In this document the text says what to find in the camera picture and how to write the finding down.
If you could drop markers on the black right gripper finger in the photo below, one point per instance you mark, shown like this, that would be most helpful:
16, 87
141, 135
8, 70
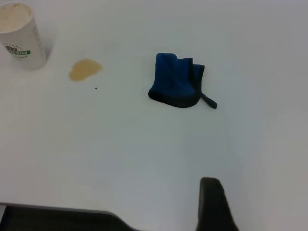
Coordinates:
214, 207

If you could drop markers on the blue cloth with black trim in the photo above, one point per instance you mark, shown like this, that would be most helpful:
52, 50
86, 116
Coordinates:
174, 80

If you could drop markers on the brown coffee spill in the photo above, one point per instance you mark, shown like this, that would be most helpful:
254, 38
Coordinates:
84, 69

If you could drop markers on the white paper coffee cup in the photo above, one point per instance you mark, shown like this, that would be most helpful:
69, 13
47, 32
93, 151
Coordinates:
22, 48

